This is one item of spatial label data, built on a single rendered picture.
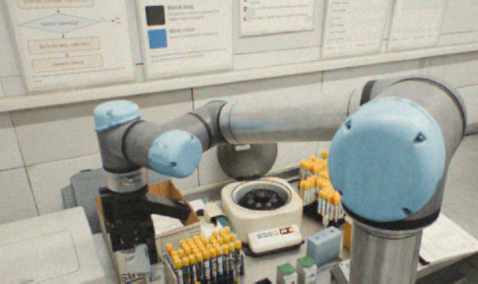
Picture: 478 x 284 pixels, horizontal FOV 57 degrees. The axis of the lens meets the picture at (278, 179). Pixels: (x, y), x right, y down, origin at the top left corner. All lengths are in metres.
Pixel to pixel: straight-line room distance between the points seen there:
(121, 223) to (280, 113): 0.37
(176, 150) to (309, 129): 0.20
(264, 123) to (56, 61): 0.79
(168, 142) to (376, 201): 0.36
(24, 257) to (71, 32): 0.64
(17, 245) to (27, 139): 0.47
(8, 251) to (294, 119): 0.63
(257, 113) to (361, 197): 0.30
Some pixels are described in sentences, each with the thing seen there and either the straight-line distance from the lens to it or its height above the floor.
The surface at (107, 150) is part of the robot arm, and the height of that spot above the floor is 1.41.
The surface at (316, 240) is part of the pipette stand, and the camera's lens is 1.26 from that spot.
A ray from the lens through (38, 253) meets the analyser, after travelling 0.98.
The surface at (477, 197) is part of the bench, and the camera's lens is 1.85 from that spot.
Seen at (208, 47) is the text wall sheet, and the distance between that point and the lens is 1.45.
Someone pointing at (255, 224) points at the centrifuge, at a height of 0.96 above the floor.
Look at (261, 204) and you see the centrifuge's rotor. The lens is 1.40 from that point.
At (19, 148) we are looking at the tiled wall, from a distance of 1.44.
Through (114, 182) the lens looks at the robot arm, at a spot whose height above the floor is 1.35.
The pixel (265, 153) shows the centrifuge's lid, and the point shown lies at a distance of 1.58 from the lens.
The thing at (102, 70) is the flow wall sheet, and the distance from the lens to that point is 1.38.
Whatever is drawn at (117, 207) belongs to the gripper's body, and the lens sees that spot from 0.84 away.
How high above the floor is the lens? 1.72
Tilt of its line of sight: 28 degrees down
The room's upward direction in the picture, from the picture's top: 2 degrees clockwise
